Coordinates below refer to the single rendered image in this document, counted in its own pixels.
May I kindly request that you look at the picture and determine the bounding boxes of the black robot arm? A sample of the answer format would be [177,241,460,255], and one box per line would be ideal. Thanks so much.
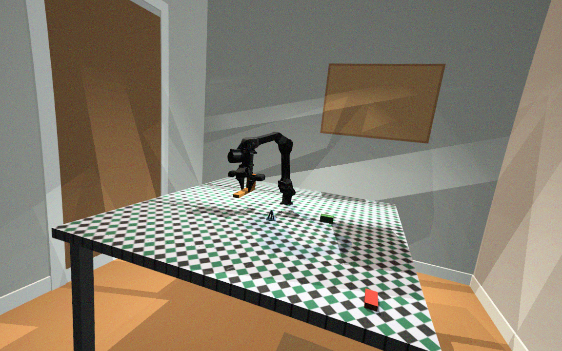
[227,132,296,205]

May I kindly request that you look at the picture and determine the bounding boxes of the orange bar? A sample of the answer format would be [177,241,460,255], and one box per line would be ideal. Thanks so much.
[233,177,256,198]

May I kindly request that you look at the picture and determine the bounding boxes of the red rectangular block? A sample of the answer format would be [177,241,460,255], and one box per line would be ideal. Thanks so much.
[364,289,378,312]

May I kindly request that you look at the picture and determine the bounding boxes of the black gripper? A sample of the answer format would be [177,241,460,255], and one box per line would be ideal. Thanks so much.
[228,162,265,192]

